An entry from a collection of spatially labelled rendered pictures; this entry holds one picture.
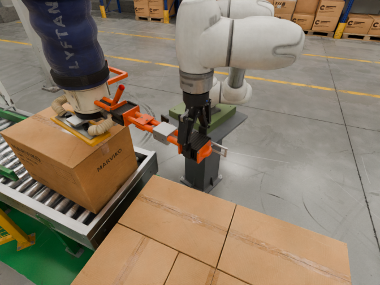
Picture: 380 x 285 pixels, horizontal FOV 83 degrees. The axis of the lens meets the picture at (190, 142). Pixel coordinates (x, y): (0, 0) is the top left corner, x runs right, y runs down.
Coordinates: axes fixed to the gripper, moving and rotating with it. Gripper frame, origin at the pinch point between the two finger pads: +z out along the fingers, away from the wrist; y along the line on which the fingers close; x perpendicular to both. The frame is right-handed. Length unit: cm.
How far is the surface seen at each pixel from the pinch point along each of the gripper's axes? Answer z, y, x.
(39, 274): 122, 65, -86
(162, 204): 67, -6, -28
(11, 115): 59, 12, -194
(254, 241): 67, -19, 27
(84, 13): -33, -2, -50
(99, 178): 45, 13, -55
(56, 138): 27, 16, -81
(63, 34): -28, 7, -51
